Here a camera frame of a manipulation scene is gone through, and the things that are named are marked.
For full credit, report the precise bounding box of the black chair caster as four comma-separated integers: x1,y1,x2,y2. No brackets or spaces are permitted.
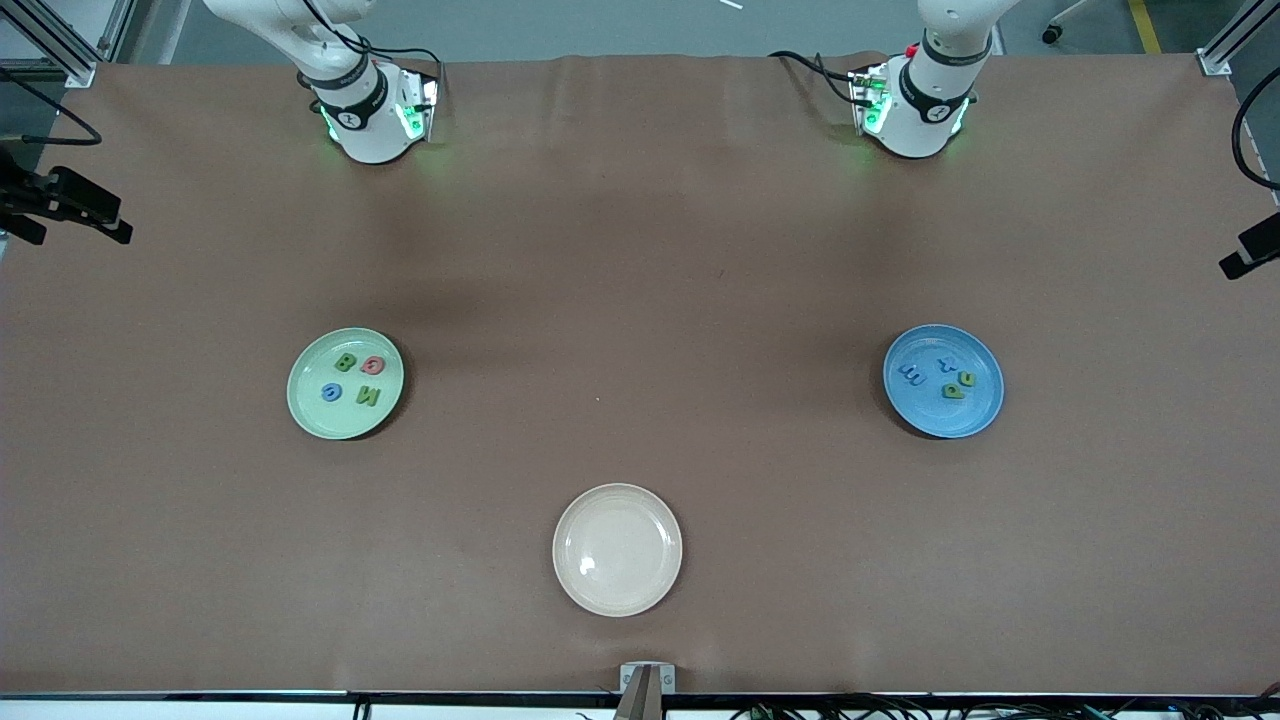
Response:
1040,0,1091,46

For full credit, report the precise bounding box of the light green plate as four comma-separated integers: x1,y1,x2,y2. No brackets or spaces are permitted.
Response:
287,327,406,441

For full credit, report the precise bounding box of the blue plate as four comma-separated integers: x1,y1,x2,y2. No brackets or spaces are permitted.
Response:
882,323,1005,439

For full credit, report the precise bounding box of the brown table mat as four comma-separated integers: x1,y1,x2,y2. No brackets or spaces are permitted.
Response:
0,52,1280,697

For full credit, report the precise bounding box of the beige plate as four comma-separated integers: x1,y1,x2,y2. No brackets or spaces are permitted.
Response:
552,483,684,618

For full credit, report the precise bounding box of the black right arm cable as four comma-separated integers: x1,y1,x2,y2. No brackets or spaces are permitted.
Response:
0,66,104,147

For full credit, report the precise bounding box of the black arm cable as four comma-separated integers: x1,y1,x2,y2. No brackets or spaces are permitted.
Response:
0,66,104,147
1231,95,1280,191

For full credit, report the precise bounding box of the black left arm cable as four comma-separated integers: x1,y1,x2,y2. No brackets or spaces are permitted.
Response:
1231,95,1280,191

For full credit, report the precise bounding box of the aluminium frame post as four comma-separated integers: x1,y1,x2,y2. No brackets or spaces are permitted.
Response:
1200,0,1280,77
0,0,101,89
100,0,137,61

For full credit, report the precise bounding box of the black right base cable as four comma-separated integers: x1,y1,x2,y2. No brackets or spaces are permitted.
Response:
330,28,443,87

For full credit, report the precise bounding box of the black base cable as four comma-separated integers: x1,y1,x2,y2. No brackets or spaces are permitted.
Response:
330,28,443,87
768,50,866,109

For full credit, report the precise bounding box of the black left base cable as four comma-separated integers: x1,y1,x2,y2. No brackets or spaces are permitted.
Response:
768,50,866,109

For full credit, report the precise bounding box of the brown camera post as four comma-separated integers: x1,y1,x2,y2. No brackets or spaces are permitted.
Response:
613,668,666,720

